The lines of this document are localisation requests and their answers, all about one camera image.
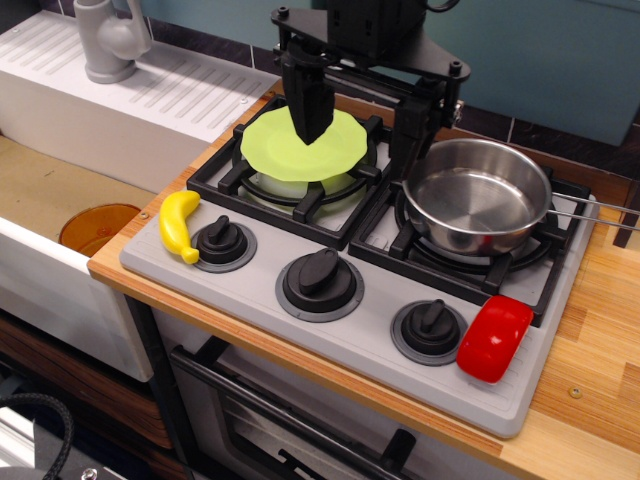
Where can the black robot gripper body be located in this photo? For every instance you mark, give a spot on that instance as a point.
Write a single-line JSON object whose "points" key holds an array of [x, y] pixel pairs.
{"points": [[368, 34]]}

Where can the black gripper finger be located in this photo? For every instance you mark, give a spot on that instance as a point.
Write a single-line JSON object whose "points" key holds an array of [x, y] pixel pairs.
{"points": [[419, 114], [309, 98]]}

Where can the red toy salmon piece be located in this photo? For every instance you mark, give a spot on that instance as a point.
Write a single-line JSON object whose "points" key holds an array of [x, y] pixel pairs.
{"points": [[493, 338]]}

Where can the light green plastic plate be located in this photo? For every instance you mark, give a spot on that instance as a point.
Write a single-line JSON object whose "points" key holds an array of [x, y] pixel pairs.
{"points": [[272, 147]]}

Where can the stainless steel pan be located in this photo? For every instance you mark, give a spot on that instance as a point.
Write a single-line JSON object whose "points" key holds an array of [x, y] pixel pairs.
{"points": [[480, 198]]}

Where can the black left burner grate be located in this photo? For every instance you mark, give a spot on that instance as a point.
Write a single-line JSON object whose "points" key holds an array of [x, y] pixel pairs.
{"points": [[327, 212]]}

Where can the black burner grate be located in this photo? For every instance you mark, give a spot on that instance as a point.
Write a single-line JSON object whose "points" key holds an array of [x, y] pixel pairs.
{"points": [[531, 273], [327, 212]]}

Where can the black left stove knob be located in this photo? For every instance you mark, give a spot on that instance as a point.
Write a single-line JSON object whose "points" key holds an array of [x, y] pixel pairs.
{"points": [[224, 246]]}

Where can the black stove knob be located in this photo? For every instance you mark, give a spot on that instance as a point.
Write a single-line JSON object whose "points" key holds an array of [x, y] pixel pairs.
{"points": [[224, 246], [428, 333], [320, 287]]}

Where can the yellow toy banana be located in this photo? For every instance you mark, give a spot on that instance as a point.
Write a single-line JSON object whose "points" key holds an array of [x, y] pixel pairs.
{"points": [[174, 233]]}

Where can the black right burner grate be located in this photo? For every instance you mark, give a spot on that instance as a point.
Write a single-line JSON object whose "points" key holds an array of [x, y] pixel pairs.
{"points": [[531, 273]]}

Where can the black middle stove knob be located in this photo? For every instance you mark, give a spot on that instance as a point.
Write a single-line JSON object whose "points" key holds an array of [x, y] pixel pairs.
{"points": [[320, 287]]}

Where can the grey toy faucet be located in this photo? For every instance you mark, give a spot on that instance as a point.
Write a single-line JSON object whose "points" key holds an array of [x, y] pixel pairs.
{"points": [[111, 45]]}

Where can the grey toy stove top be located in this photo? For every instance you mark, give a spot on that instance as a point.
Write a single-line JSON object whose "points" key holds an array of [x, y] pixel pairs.
{"points": [[361, 341]]}

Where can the black right stove knob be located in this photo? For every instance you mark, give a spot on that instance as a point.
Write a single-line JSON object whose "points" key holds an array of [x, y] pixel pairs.
{"points": [[428, 333]]}

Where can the white toy sink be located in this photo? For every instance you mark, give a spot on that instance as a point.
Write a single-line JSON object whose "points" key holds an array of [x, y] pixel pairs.
{"points": [[68, 144]]}

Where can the orange plastic bowl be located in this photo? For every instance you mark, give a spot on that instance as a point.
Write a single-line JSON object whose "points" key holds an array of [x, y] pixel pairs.
{"points": [[88, 231]]}

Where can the toy oven door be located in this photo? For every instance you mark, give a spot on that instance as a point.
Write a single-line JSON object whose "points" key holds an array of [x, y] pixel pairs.
{"points": [[238, 421]]}

